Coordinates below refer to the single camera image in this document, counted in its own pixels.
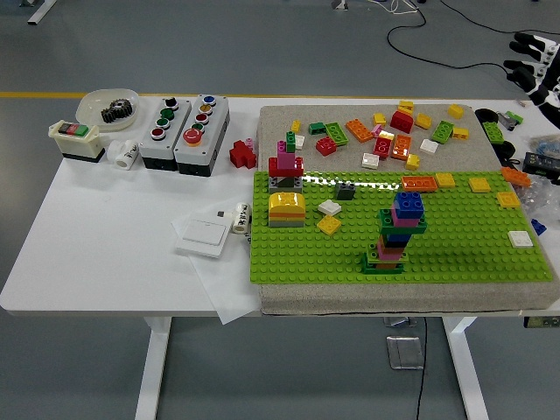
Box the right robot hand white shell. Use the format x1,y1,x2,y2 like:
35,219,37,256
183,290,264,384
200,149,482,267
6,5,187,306
502,31,560,120

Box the blue square brick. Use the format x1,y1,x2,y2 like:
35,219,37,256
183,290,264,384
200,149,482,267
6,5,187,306
392,191,425,220

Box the green long brick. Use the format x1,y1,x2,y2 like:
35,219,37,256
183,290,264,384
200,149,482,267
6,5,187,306
430,120,455,144
324,121,350,145
481,121,504,144

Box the large red brick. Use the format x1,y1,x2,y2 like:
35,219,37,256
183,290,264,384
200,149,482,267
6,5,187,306
389,109,415,134

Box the orange square brick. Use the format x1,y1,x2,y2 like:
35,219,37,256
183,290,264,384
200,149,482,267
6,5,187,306
390,134,412,161

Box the orange long brick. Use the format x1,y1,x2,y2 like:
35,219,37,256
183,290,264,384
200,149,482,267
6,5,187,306
400,174,438,193
345,118,375,144

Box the red square brick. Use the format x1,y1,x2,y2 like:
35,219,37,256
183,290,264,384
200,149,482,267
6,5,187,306
373,136,394,159
315,136,339,158

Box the dark green wide brick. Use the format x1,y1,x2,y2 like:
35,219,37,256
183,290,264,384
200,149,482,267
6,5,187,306
378,208,430,236

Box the dark grey square brick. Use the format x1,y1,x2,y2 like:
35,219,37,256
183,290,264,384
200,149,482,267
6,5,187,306
332,180,356,201

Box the pink sloped brick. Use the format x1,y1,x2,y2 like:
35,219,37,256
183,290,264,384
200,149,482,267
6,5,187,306
375,240,407,260

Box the red wide brick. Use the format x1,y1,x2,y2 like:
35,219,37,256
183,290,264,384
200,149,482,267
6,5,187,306
267,156,305,179

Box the grey arch brick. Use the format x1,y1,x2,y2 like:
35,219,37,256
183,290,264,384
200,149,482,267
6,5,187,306
268,173,304,195

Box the yellow domed brick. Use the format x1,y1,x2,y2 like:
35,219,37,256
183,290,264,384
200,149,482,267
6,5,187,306
267,191,306,214

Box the red cross-shaped brick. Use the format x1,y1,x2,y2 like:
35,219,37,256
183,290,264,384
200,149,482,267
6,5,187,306
228,138,258,170

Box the grey and green tool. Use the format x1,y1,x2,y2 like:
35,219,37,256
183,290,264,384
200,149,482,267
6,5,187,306
496,110,525,131

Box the clear plastic bag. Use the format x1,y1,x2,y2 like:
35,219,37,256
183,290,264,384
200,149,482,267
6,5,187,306
527,133,560,154

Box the black electronic device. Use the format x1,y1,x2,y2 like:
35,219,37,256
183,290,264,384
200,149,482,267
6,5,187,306
522,151,560,179

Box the small orange piece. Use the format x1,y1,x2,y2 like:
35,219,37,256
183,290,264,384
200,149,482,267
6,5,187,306
500,165,532,188

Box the crumpled clear plastic wrap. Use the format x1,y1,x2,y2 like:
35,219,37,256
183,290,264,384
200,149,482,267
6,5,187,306
515,177,560,220

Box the table control label box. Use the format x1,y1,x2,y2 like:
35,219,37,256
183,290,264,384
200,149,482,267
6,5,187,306
522,315,560,329

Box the green studded baseplate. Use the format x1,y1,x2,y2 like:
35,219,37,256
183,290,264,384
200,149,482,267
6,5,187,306
248,168,553,284

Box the white table leg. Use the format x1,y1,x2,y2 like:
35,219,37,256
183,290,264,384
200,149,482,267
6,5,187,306
134,317,172,420
441,315,490,420

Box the metal floor plate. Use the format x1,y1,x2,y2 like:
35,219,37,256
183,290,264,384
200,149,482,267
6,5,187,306
385,334,424,371

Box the grey emergency stop box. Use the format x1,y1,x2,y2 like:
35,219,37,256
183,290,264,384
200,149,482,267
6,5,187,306
173,94,231,179

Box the white labelled pipe fitting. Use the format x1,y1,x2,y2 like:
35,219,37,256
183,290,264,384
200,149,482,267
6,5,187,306
215,200,251,235

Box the grey four-button box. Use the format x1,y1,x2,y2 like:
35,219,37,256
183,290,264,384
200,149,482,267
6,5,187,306
137,96,193,171

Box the white paper sheet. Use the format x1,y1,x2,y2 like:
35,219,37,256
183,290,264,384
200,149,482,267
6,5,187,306
170,209,263,326

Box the white pipe tee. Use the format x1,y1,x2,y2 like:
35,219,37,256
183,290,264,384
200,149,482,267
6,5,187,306
106,138,140,171

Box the black gear stack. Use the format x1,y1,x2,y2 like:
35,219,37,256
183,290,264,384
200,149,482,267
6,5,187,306
101,99,135,124

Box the white plastic dish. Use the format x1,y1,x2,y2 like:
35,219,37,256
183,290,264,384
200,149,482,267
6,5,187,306
75,88,141,132

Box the black floor cable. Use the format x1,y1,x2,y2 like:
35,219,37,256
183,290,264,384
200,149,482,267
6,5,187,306
387,6,515,80
439,0,560,36

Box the white floor cable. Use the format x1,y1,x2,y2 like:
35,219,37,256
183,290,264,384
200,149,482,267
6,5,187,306
367,0,419,15

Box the green square frame brick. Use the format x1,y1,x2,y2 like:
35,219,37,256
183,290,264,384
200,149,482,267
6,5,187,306
360,250,410,275

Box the black hanging cable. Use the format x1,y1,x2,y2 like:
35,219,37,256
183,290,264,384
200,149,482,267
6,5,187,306
414,315,429,420

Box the white wall switch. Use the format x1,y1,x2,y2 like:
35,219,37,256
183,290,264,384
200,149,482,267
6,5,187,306
174,217,232,259

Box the beige switch box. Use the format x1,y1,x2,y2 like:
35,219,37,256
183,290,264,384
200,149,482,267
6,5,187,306
47,120,108,164

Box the white frame beam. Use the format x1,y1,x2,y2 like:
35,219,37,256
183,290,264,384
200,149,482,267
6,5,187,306
19,0,58,25

